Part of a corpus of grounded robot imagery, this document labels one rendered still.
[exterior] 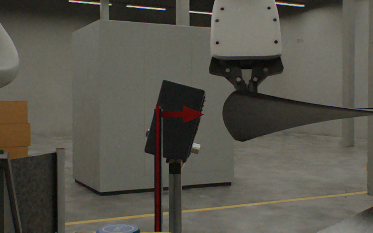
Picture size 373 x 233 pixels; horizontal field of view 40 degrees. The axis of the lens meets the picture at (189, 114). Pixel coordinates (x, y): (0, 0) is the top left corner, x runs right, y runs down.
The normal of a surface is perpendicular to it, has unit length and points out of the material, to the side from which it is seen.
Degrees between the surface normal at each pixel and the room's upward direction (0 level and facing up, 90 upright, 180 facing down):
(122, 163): 90
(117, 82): 90
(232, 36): 71
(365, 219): 55
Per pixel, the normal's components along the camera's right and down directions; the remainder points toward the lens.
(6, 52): 0.88, -0.28
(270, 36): 0.03, -0.29
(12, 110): 0.47, 0.02
